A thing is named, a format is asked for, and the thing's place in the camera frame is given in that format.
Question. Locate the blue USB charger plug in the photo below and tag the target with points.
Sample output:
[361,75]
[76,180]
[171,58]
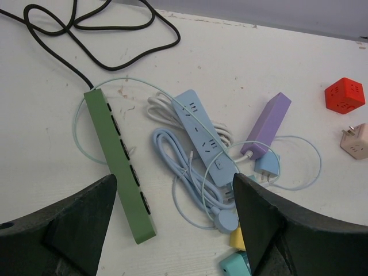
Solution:
[268,166]

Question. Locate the blue power strip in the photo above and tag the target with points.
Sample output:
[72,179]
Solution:
[203,135]

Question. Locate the pink cube socket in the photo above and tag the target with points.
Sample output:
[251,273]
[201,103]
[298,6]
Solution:
[354,141]

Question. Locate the purple USB power strip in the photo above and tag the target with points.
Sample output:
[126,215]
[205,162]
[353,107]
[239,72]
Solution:
[266,126]

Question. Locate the red cube socket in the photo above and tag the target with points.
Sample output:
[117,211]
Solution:
[344,96]

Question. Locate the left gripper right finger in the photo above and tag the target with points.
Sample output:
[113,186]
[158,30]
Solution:
[284,238]

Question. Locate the green power strip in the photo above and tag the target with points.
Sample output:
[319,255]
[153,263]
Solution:
[133,200]

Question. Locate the yellow charger plug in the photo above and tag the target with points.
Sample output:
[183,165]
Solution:
[236,239]

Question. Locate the white charger plug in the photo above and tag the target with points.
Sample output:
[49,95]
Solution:
[229,194]

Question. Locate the teal charger plug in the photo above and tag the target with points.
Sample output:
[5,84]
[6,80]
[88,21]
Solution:
[236,264]

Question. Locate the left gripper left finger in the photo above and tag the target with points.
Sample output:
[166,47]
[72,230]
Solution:
[64,238]

